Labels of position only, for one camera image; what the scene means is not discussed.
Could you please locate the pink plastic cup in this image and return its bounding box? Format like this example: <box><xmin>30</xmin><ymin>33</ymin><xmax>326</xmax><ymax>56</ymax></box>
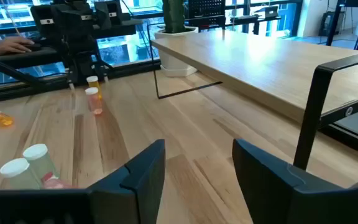
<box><xmin>41</xmin><ymin>171</ymin><xmax>74</xmax><ymax>190</ymax></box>

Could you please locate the wooden shelf black metal frame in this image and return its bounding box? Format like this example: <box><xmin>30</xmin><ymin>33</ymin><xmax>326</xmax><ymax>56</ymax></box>
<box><xmin>147</xmin><ymin>22</ymin><xmax>358</xmax><ymax>171</ymax></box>

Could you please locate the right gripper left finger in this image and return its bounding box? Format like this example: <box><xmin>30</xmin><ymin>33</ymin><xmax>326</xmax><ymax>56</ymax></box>
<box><xmin>88</xmin><ymin>139</ymin><xmax>167</xmax><ymax>224</ymax></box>

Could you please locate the white hexagonal plant pot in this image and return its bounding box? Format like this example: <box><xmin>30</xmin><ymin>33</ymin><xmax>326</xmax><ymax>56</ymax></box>
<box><xmin>154</xmin><ymin>26</ymin><xmax>200</xmax><ymax>78</ymax></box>

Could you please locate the green medicine bottle white cap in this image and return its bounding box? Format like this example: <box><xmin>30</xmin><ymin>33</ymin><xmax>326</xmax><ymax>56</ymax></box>
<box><xmin>22</xmin><ymin>143</ymin><xmax>58</xmax><ymax>180</ymax></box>
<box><xmin>0</xmin><ymin>157</ymin><xmax>43</xmax><ymax>190</ymax></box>

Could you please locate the green cactus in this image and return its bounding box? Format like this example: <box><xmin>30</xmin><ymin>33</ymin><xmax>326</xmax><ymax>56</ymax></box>
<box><xmin>162</xmin><ymin>0</ymin><xmax>186</xmax><ymax>34</ymax></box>

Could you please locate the pink medicine bottle white cap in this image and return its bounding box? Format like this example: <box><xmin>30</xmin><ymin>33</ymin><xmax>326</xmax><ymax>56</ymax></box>
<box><xmin>85</xmin><ymin>86</ymin><xmax>104</xmax><ymax>116</ymax></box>

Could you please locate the black perforated panel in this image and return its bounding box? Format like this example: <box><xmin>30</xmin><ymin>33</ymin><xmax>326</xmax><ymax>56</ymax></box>
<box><xmin>186</xmin><ymin>0</ymin><xmax>227</xmax><ymax>32</ymax></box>

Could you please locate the person's hand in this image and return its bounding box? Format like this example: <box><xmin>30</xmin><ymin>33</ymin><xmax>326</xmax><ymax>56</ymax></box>
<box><xmin>0</xmin><ymin>36</ymin><xmax>35</xmax><ymax>57</ymax></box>

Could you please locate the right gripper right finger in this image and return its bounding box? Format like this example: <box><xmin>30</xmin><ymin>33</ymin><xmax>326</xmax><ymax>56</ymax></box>
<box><xmin>232</xmin><ymin>139</ymin><xmax>354</xmax><ymax>224</ymax></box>

